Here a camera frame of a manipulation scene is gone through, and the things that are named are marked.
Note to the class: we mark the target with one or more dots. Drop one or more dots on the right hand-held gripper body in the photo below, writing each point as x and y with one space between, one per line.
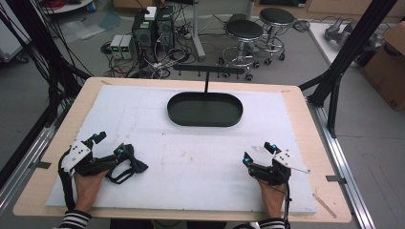
273 171

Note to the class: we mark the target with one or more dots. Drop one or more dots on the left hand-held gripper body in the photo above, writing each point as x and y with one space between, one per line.
79 156

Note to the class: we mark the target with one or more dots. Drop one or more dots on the person's right hand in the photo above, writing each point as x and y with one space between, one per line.
271 198

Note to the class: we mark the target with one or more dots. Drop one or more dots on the person's left hand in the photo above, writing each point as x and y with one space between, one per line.
87 189

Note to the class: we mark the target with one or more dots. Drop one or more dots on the black tape piece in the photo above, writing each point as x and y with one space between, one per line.
40 165
336 179

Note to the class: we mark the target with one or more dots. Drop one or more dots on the white foam board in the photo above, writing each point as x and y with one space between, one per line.
191 165

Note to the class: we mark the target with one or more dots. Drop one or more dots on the black oval tray with hanger bar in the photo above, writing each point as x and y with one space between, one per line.
205 109

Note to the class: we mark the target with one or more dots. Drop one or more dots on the grey power supply unit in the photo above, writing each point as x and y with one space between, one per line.
116 46
128 46

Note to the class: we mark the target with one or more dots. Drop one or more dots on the black computer tower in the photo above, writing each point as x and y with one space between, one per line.
143 35
165 28

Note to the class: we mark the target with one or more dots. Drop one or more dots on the white side table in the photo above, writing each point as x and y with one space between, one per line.
321 41

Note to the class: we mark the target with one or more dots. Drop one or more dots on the black round stool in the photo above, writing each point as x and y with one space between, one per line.
243 30
276 16

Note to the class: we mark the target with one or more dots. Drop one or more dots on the grey metal table leg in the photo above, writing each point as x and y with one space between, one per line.
198 35

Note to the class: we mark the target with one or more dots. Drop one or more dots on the white box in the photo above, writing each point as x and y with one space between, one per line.
150 13

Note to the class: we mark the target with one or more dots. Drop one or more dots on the white round table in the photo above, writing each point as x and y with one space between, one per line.
68 5

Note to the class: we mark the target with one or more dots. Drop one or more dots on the brown cardboard box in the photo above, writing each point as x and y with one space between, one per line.
387 68

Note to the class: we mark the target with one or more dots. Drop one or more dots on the aluminium rail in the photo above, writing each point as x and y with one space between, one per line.
22 178
344 171

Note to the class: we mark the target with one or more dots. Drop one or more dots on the black metal frame post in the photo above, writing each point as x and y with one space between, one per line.
350 47
35 47

